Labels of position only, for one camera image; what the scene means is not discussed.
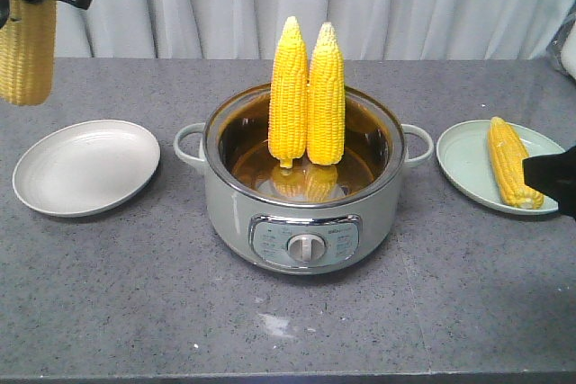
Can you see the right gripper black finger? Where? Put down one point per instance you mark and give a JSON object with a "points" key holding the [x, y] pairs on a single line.
{"points": [[554, 176]]}

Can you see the white curtain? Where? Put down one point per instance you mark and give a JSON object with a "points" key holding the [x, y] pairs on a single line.
{"points": [[366, 29]]}

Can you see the white round plate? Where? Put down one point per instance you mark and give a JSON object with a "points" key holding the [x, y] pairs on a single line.
{"points": [[86, 168]]}

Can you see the green electric cooking pot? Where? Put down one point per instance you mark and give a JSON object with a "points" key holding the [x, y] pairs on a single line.
{"points": [[308, 219]]}

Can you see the yellow corn cob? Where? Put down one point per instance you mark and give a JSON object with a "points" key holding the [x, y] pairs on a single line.
{"points": [[287, 130], [27, 52], [507, 153], [327, 100]]}

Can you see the green round plate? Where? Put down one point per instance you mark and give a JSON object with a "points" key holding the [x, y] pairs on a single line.
{"points": [[463, 155]]}

